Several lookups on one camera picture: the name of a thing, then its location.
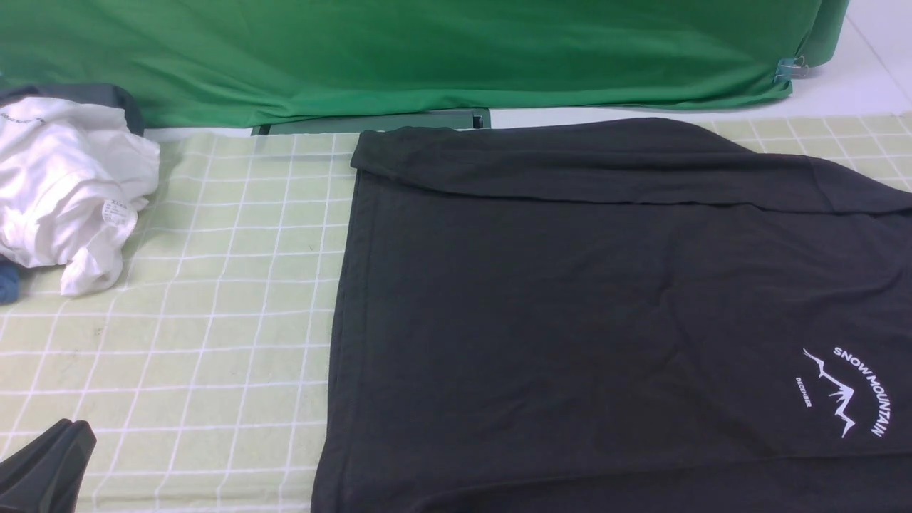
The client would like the blue garment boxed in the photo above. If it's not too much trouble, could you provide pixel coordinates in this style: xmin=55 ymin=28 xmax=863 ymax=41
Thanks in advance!
xmin=0 ymin=256 xmax=21 ymax=305

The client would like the crumpled white shirt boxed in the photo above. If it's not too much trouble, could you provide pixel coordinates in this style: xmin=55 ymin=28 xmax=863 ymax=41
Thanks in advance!
xmin=1 ymin=97 xmax=160 ymax=296

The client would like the light green checkered table cloth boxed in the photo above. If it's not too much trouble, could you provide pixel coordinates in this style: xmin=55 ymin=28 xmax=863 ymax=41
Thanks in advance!
xmin=2 ymin=115 xmax=910 ymax=512

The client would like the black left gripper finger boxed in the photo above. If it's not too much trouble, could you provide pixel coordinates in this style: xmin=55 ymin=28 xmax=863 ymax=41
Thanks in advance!
xmin=1 ymin=419 xmax=97 ymax=512

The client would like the green backdrop cloth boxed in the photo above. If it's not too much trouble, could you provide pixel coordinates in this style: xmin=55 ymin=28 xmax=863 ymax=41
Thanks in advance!
xmin=1 ymin=1 xmax=848 ymax=128

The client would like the dark gray long-sleeve top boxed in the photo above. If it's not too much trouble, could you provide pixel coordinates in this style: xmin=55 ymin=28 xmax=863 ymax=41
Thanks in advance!
xmin=311 ymin=119 xmax=911 ymax=512

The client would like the blue binder clip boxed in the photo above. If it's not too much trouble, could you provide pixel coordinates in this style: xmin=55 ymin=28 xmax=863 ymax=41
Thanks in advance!
xmin=773 ymin=56 xmax=810 ymax=83

